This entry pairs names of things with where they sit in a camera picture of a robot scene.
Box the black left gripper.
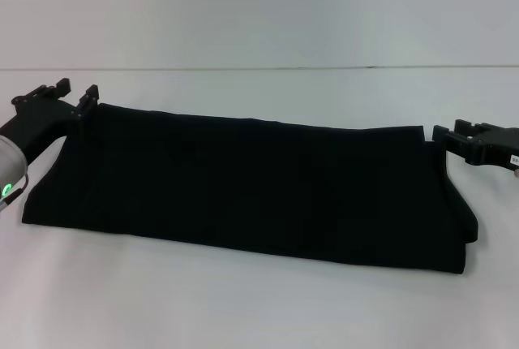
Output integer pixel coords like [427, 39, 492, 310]
[0, 77, 101, 163]

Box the black shirt with FREE print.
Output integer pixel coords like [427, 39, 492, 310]
[20, 101, 483, 277]

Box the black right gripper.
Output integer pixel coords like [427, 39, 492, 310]
[431, 118, 519, 171]

